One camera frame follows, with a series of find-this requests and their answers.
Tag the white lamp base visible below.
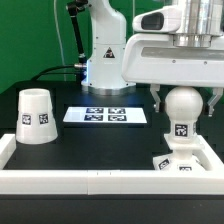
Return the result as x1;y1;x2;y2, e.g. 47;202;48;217
153;134;205;172

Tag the black cable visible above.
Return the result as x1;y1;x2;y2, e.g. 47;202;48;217
30;64;88;82

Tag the white cable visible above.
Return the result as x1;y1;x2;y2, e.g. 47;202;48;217
53;0;68;81

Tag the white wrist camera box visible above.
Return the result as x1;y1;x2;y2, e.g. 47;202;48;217
132;6;182;33

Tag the white lamp bulb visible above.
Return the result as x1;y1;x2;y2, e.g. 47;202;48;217
165;87;203;143

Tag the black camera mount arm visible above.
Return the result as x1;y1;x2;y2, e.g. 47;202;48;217
66;0;88;64

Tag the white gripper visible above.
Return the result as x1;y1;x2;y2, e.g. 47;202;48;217
122;34;224;117

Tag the white marker tag sheet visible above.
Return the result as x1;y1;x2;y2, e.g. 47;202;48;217
63;107;147;124

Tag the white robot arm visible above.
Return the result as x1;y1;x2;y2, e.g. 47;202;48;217
83;0;224;114

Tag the white lamp shade cone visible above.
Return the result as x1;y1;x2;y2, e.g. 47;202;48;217
16;88;58;145

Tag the white U-shaped fence frame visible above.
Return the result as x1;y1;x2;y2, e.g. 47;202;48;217
0;134;224;195

